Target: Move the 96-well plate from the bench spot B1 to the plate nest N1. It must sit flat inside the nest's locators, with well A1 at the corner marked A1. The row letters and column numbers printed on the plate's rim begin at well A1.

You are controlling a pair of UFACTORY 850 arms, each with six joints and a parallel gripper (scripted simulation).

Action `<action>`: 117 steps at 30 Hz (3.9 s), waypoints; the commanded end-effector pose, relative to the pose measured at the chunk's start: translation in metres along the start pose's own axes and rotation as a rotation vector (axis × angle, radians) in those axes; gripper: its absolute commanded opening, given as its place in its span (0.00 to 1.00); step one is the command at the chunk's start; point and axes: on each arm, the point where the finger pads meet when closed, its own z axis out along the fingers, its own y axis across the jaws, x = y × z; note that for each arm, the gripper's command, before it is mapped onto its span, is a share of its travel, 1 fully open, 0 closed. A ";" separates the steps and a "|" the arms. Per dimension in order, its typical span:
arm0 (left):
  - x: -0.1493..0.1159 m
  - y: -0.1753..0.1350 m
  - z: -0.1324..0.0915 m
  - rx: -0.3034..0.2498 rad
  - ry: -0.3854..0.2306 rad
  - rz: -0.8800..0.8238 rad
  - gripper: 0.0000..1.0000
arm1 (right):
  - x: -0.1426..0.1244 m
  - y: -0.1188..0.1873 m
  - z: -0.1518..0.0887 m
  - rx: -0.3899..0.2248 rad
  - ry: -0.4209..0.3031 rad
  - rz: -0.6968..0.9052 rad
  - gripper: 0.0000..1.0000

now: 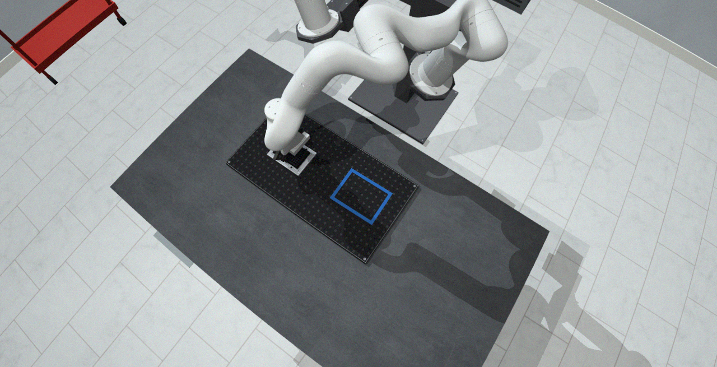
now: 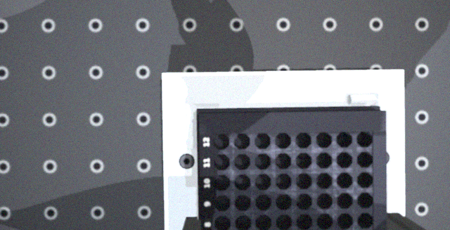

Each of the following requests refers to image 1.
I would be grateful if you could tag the black well plate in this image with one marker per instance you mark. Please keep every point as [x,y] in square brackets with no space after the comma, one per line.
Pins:
[298,159]

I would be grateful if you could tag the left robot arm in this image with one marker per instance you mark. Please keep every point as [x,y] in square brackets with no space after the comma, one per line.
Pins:
[380,30]

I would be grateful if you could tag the blue tape rectangle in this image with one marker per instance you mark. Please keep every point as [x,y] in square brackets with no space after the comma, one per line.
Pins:
[353,211]

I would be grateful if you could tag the black perforated plate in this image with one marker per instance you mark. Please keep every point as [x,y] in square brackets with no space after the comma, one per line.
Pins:
[308,195]

